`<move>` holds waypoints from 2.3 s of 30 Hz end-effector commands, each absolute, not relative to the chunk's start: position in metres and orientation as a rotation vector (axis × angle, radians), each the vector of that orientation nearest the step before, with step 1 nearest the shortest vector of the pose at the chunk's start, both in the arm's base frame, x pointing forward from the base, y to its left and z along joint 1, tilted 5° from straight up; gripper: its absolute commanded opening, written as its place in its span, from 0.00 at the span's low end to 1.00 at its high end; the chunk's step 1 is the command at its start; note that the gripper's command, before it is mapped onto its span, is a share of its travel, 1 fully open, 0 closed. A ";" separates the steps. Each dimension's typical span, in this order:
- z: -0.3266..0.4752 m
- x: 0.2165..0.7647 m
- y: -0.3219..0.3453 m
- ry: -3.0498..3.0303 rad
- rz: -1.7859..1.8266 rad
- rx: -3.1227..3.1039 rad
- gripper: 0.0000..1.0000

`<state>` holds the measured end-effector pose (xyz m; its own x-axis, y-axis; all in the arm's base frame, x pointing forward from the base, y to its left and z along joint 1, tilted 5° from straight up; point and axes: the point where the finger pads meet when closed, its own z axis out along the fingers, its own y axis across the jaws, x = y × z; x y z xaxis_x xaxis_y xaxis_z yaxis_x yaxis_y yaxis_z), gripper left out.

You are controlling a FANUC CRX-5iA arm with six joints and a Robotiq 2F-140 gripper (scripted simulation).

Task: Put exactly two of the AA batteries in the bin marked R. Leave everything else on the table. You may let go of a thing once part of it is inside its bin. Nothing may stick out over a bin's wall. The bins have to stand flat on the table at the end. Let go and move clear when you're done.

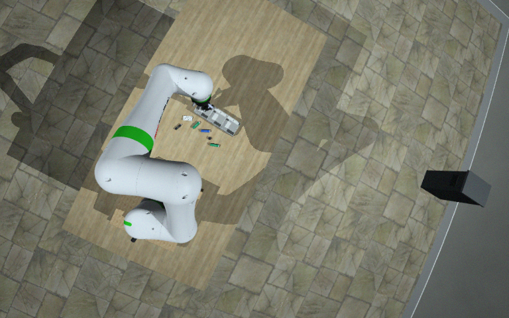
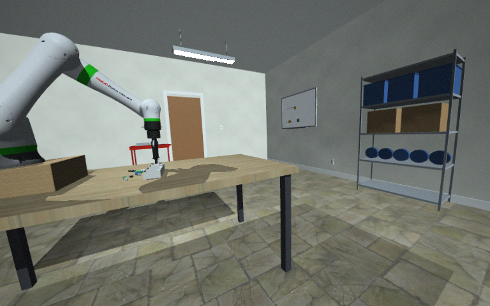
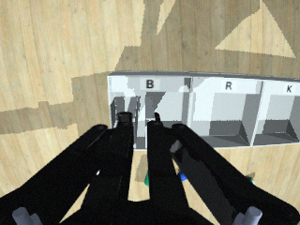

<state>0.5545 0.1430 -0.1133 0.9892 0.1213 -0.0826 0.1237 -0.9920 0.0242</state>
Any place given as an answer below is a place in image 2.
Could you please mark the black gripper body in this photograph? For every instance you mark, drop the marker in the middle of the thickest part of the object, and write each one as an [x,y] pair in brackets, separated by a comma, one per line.
[154,135]

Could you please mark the white three-compartment bin rack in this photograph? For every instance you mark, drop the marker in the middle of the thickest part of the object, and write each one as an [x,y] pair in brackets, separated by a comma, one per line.
[153,172]

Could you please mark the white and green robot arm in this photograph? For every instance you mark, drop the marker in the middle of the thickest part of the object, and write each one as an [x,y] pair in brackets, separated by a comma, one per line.
[50,57]

